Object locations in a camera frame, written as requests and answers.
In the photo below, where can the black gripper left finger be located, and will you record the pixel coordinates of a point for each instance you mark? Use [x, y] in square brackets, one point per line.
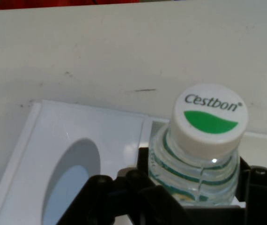
[124, 201]

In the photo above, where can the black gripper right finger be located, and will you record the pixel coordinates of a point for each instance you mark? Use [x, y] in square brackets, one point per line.
[262, 194]

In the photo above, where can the Cestbon water bottle green label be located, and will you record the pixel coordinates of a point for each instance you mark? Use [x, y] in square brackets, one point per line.
[208, 131]

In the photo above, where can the white printed cardboard box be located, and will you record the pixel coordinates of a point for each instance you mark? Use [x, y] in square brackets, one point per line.
[54, 131]

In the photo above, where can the red foam block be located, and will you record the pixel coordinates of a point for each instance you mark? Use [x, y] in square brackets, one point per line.
[30, 2]

